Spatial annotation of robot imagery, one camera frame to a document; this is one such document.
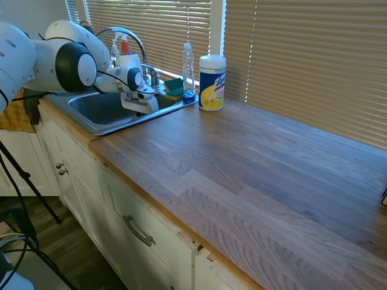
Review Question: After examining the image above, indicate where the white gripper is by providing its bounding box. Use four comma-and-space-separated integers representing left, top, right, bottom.
120, 92, 160, 118

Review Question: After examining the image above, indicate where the stainless steel sink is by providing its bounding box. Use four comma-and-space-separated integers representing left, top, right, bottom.
45, 79, 199, 137

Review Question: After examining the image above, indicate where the green yellow sponge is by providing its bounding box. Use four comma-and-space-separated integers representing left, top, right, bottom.
165, 88, 184, 102
164, 77, 184, 91

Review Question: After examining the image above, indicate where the clear dish soap bottle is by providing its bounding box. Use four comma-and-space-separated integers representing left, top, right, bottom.
181, 42, 195, 105

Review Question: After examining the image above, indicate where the clear spray bottle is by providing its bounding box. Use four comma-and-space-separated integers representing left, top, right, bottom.
109, 32, 127, 68

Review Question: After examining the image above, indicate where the Lysol wipes canister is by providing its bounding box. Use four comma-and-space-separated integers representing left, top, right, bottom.
198, 54, 227, 112

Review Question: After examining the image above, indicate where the chrome arched faucet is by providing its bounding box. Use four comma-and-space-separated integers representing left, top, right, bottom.
96, 26, 148, 66

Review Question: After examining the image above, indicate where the narrow tan window blind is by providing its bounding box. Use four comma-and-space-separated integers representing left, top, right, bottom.
65, 0, 212, 82

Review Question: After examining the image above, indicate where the white kitchen cabinet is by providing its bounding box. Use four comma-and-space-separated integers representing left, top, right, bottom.
0, 104, 239, 290

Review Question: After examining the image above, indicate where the yellow patterned towel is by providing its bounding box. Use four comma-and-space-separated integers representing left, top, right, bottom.
0, 90, 36, 134

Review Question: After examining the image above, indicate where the wide tan window blind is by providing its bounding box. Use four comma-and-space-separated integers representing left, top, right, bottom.
225, 0, 387, 151

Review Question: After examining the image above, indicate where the white rounded base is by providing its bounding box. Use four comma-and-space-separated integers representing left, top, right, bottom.
0, 250, 36, 290

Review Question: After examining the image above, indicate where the chrome faucet lever handle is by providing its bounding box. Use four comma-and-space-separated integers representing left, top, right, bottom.
140, 63, 161, 90

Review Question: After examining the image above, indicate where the white window frame post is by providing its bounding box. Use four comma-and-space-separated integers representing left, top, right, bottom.
210, 0, 227, 57

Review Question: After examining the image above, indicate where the brushed metal drawer handle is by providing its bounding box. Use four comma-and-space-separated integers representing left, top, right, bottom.
122, 214, 156, 247

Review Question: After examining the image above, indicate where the black camera tripod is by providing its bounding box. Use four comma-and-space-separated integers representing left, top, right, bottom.
0, 141, 63, 225

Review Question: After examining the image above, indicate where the floor cable bundle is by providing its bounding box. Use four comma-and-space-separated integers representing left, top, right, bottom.
0, 207, 78, 290

